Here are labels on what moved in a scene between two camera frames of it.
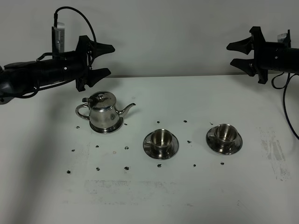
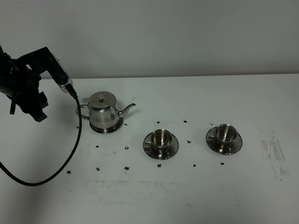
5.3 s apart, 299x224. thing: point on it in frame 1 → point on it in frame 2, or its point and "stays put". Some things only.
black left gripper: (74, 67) → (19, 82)
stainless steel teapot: (102, 110) stays put
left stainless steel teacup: (160, 139) stays put
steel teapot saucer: (108, 130) stays put
